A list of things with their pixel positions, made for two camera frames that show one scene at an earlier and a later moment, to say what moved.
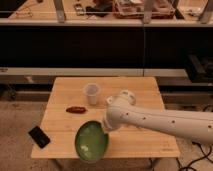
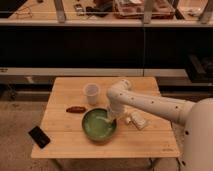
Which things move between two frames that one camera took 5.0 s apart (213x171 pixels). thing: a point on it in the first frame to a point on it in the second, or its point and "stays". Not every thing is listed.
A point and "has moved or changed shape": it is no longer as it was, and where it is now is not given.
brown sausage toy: x=76 y=109 stays
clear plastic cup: x=91 y=91 stays
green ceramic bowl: x=91 y=141 has moved or changed shape
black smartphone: x=40 y=138 stays
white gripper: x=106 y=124 to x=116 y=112
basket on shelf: x=133 y=9 stays
